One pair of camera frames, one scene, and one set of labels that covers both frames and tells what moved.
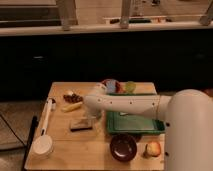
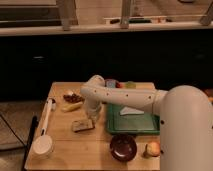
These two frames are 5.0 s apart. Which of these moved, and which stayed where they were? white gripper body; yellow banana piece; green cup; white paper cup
Moved: white gripper body
Stayed: yellow banana piece; white paper cup; green cup
